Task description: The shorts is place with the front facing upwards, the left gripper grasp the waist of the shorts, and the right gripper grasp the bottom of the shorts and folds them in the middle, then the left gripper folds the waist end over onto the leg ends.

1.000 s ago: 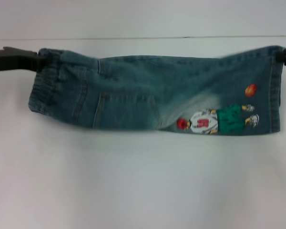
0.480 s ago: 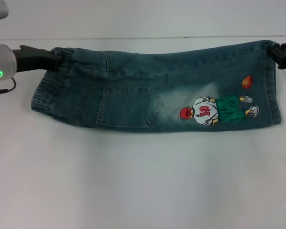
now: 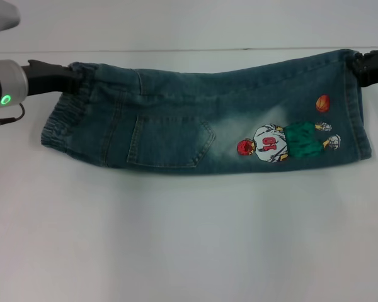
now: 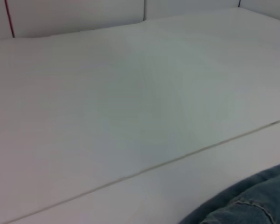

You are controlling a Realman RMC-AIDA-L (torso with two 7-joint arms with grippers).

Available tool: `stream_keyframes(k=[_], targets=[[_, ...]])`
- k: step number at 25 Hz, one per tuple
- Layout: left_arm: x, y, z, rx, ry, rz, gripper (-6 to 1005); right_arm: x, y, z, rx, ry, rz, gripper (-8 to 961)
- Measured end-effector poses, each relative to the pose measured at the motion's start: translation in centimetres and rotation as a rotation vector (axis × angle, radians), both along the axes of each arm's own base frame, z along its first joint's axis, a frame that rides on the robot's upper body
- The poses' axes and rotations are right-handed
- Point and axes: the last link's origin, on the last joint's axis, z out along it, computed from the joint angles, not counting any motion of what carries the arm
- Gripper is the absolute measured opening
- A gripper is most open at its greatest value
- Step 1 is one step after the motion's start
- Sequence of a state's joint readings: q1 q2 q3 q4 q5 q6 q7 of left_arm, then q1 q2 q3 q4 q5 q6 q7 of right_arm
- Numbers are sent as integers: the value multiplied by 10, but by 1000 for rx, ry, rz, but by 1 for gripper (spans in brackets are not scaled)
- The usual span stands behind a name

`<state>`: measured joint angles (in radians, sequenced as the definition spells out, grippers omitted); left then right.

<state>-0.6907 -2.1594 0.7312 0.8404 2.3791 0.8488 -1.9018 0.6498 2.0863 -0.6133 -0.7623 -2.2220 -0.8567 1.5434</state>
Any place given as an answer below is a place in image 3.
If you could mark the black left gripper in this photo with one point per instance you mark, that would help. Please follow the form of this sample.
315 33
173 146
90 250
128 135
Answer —
45 78

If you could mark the blue denim shorts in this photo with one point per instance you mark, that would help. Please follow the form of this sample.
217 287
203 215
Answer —
192 126

